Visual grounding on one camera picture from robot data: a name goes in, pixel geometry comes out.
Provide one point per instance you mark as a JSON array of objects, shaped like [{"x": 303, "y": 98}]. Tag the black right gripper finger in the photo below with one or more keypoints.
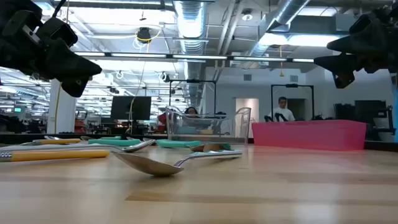
[
  {"x": 342, "y": 63},
  {"x": 343, "y": 80}
]

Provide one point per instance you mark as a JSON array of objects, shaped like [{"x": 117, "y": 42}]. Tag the person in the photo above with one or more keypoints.
[
  {"x": 191, "y": 111},
  {"x": 283, "y": 113}
]

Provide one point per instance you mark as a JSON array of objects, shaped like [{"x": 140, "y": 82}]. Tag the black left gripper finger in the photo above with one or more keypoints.
[
  {"x": 68, "y": 63},
  {"x": 76, "y": 87}
]

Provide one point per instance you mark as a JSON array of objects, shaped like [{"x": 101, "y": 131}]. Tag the black computer monitor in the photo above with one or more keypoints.
[
  {"x": 370, "y": 109},
  {"x": 130, "y": 107}
]

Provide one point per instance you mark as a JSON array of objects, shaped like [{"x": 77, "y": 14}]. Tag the pink translucent plastic bin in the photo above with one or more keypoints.
[{"x": 311, "y": 135}]

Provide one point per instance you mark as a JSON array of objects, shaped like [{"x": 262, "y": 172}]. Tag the white building column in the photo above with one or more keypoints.
[{"x": 66, "y": 109}]

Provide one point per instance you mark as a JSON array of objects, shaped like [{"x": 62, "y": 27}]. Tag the red cart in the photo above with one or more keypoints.
[{"x": 79, "y": 126}]

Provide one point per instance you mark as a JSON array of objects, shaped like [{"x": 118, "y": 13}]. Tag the white door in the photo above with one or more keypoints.
[{"x": 248, "y": 105}]

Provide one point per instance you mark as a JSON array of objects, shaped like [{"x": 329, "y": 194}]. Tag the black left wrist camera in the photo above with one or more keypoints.
[{"x": 59, "y": 31}]

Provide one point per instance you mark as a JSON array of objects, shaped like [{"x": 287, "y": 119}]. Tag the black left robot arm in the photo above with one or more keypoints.
[{"x": 15, "y": 7}]

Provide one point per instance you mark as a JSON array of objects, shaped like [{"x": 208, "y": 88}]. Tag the round ceiling fixture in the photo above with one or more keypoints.
[{"x": 247, "y": 17}]

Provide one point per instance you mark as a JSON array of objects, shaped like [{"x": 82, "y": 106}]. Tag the clear plastic bin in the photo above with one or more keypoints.
[{"x": 236, "y": 124}]

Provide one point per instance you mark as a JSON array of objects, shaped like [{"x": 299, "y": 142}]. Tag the silver round air duct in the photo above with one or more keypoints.
[
  {"x": 190, "y": 25},
  {"x": 286, "y": 12}
]

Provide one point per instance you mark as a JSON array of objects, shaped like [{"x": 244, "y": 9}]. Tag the black overhead light bar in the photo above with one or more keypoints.
[{"x": 199, "y": 57}]

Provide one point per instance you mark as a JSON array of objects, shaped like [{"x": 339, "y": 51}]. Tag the background black robot arm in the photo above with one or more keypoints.
[{"x": 276, "y": 117}]

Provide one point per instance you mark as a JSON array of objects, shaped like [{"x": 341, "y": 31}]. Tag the black metal stand frame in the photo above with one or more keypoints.
[
  {"x": 192, "y": 81},
  {"x": 292, "y": 85}
]

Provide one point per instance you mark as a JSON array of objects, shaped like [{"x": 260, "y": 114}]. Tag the wall air vent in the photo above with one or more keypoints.
[
  {"x": 247, "y": 77},
  {"x": 293, "y": 78}
]

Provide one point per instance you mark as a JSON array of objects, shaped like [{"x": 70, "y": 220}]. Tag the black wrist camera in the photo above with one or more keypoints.
[
  {"x": 59, "y": 31},
  {"x": 346, "y": 45}
]

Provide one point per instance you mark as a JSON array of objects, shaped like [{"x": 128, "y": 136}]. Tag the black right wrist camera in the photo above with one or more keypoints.
[{"x": 346, "y": 45}]

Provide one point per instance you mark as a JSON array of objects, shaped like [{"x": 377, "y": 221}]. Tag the green exit sign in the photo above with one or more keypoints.
[{"x": 17, "y": 109}]

